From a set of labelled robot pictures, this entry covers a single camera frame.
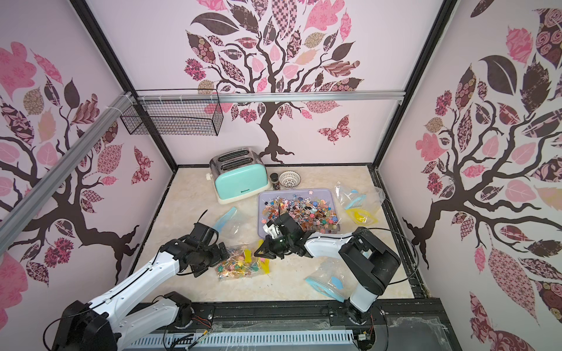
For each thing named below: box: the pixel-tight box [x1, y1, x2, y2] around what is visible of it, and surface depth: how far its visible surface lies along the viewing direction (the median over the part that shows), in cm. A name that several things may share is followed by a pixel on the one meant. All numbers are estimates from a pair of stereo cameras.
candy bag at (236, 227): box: [213, 206, 258, 245], surface depth 97 cm
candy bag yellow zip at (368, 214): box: [345, 186, 386, 226], surface depth 100 cm
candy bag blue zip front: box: [335, 181, 367, 210], surface depth 106 cm
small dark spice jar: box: [268, 171, 281, 191], surface depth 106 cm
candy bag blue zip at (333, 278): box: [304, 257, 358, 303], surface depth 81 cm
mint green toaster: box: [206, 146, 271, 205], surface depth 100 cm
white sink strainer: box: [278, 170, 302, 188], surface depth 112 cm
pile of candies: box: [261, 194, 341, 234], surface depth 100 cm
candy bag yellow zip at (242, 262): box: [215, 239, 271, 281], surface depth 84 cm
